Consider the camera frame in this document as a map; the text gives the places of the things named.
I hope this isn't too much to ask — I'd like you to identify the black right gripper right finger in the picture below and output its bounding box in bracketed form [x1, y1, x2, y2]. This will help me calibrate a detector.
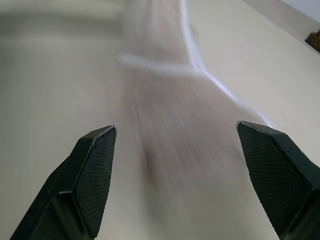
[236, 120, 320, 240]

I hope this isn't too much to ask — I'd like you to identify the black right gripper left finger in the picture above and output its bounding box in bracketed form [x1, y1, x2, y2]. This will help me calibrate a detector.
[9, 125, 118, 240]

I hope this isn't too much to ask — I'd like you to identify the grey towel with white hem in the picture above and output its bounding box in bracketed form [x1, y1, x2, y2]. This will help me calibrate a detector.
[117, 0, 276, 201]

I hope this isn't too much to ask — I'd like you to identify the dark brown object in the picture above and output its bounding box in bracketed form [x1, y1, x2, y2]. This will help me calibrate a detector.
[304, 29, 320, 54]

